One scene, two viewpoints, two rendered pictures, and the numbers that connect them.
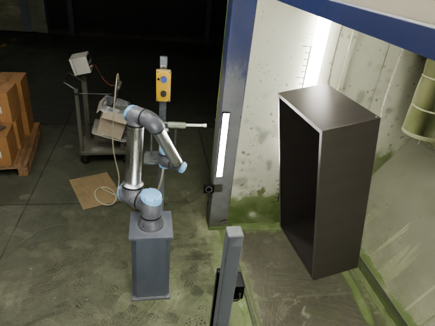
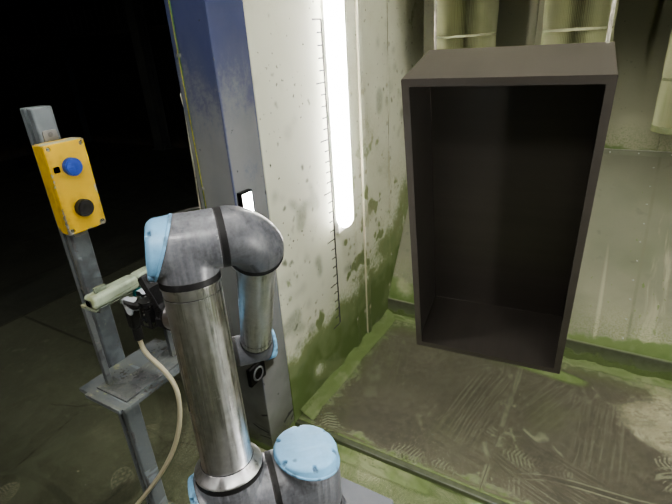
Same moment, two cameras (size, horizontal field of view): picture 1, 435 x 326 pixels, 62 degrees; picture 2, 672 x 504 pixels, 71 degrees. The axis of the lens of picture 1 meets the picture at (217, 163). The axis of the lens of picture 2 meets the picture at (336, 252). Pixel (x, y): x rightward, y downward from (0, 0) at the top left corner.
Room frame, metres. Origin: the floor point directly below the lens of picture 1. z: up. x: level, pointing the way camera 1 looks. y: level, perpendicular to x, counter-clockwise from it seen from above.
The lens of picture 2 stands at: (1.41, 0.95, 1.76)
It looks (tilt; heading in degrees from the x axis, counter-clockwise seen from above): 24 degrees down; 314
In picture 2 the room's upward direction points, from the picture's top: 4 degrees counter-clockwise
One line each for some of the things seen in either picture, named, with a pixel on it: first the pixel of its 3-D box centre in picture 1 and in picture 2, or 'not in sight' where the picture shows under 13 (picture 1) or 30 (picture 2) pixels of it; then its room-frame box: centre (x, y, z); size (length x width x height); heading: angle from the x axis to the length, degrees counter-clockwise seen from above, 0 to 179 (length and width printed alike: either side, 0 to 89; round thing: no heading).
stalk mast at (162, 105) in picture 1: (162, 146); (111, 352); (2.94, 0.53, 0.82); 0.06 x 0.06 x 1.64; 12
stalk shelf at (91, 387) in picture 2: (162, 157); (142, 371); (2.80, 0.49, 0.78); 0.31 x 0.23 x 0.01; 102
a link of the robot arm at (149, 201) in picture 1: (150, 202); (305, 471); (2.06, 0.44, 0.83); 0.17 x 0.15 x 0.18; 62
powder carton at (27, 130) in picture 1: (17, 116); not in sight; (4.29, 2.68, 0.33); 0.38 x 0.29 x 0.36; 19
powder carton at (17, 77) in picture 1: (13, 90); not in sight; (4.27, 2.67, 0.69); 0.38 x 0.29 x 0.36; 18
